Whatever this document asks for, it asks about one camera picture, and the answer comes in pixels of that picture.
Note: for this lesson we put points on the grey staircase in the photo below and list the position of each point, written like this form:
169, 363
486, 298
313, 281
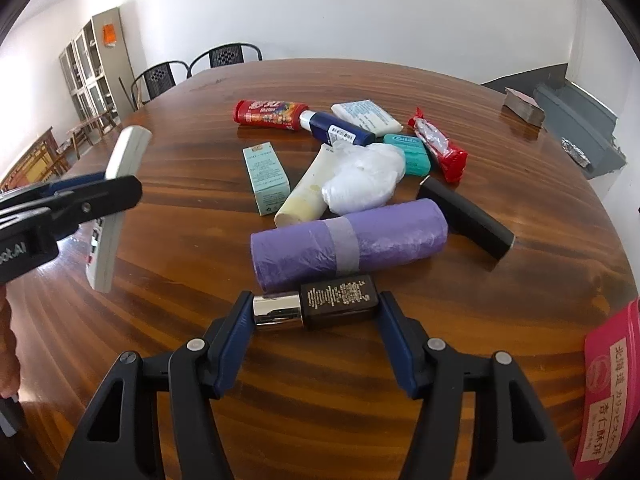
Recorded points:
575, 110

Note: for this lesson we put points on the orange paper notice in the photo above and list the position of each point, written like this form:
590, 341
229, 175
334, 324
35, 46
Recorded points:
110, 35

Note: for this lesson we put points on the blue bottle white cap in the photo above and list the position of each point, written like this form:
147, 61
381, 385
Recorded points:
340, 130

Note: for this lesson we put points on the black metal chair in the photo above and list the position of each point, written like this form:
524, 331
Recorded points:
225, 55
157, 77

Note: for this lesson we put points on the teal soap box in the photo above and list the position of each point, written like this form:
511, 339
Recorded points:
412, 152

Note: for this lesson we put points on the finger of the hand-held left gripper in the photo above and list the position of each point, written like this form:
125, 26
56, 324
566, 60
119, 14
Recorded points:
105, 195
75, 185

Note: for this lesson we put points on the pink biscuit tin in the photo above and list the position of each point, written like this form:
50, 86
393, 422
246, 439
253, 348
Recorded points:
607, 395

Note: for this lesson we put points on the purple garbage bag roll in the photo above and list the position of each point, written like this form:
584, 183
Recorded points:
300, 255

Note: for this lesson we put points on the cream lotion tube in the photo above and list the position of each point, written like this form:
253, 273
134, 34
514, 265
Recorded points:
302, 195

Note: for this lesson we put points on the black tube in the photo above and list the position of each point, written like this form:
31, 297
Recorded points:
470, 222

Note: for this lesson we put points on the person's left hand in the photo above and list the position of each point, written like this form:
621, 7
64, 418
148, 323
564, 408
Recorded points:
6, 340

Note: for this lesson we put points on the stack of playing cards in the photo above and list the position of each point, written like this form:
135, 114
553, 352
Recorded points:
525, 106

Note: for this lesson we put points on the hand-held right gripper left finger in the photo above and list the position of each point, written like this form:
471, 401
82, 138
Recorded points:
235, 345

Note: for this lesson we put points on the white remote control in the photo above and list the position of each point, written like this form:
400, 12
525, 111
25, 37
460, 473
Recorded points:
107, 255

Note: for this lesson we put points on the white tissue pack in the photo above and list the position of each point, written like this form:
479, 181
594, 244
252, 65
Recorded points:
365, 114

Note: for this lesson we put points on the wooden bench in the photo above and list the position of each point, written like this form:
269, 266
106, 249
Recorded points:
92, 125

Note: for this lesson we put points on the glass door cabinet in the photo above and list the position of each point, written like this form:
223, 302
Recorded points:
95, 60

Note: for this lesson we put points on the light green carton box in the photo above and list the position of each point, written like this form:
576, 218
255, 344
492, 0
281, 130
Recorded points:
265, 177

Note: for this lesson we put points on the red snack wrapper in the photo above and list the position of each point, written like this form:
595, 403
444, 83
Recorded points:
445, 152

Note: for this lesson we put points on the white plastic bag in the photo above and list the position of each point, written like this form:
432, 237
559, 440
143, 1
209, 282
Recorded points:
360, 180

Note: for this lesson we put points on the wooden chair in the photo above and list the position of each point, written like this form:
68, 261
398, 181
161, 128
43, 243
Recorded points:
30, 160

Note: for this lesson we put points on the brown cosmetic bottle silver cap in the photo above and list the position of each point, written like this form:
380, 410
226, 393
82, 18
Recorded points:
340, 300

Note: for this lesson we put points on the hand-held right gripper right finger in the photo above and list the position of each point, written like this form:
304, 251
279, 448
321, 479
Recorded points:
397, 345

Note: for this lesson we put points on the foil packet on step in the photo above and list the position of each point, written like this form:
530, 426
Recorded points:
575, 151

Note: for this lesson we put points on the red candy tube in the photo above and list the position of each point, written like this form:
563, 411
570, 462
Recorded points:
270, 112

